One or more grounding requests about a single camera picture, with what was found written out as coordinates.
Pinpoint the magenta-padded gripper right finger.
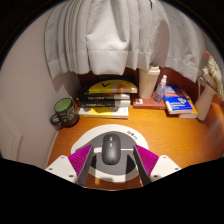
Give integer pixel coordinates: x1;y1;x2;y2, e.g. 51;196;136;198
132;143;182;186

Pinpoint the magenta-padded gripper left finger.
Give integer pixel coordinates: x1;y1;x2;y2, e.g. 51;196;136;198
45;143;95;186

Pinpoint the dark grey computer mouse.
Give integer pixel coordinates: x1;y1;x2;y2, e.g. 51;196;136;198
101;132;122;166

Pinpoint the round white grey mouse pad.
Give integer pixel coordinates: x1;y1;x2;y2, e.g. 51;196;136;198
70;124;150;184

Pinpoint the dark green mug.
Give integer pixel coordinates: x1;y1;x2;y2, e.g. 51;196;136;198
49;97;80;129

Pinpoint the orange cover book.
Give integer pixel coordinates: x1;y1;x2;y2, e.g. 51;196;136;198
178;88;199;119

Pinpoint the red-brown thin book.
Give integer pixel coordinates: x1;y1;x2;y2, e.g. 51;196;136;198
132;94;167;110

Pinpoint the blue cover book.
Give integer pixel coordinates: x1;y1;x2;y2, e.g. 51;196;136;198
162;84;194;115

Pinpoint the yellow white book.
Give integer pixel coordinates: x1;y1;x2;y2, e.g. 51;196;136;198
78;106;130;120

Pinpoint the white ceramic jug vase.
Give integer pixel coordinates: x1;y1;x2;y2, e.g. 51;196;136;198
194;77;218;122

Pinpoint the clear spray bottle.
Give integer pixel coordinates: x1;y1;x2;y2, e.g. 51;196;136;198
153;74;168;104

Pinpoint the beige lidded tumbler cup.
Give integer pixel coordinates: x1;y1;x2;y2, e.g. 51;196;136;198
138;63;161;100

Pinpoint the black yellow arc book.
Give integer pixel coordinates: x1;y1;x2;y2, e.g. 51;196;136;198
81;75;138;95

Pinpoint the white pleated curtain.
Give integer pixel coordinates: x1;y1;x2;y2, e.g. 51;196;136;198
44;0;214;83

